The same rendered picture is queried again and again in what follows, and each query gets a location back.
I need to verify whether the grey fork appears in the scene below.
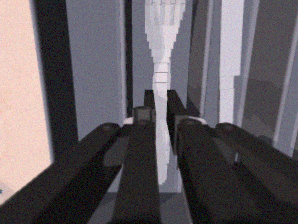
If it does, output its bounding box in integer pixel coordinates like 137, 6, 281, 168
150, 0, 175, 91
145, 0, 181, 185
152, 0, 186, 163

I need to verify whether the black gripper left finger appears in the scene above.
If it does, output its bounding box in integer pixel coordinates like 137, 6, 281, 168
0, 90, 163, 224

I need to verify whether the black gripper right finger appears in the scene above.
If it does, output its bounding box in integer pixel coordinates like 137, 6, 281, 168
166, 90, 298, 224

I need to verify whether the black cutlery tray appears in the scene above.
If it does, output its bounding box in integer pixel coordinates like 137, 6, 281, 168
29, 0, 298, 224

